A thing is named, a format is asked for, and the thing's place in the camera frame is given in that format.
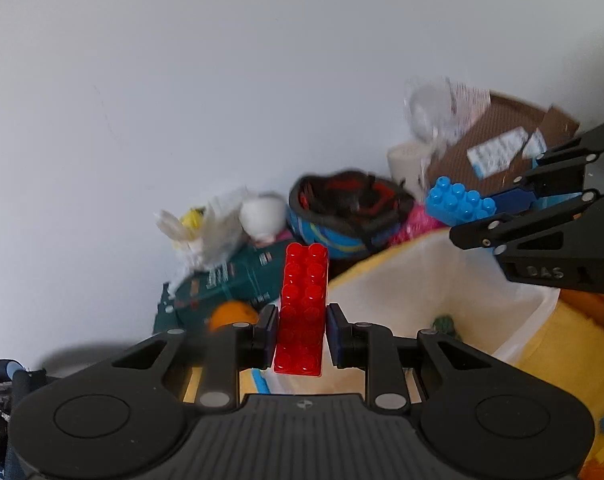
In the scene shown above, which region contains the orange fruit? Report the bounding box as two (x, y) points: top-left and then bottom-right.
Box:
(207, 300), (259, 332)

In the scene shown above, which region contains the yellow cloth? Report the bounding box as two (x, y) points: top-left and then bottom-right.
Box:
(181, 238), (604, 480)

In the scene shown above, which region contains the white plastic bag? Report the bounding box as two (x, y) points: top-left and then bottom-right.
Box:
(155, 188), (254, 289)

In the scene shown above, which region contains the red black helmet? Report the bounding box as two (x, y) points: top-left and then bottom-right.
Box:
(287, 169), (416, 259)

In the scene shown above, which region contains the green book box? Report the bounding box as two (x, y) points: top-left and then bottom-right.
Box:
(152, 238), (292, 335)

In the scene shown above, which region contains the large blue brick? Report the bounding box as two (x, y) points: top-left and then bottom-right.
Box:
(424, 177), (496, 226)

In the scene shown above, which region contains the white round ball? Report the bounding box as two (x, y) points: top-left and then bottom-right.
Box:
(239, 195), (287, 243)

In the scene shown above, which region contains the white plastic bin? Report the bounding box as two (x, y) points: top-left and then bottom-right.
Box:
(260, 226), (563, 396)

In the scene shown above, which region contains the long red brick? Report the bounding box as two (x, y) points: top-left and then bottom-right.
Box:
(274, 243), (329, 377)

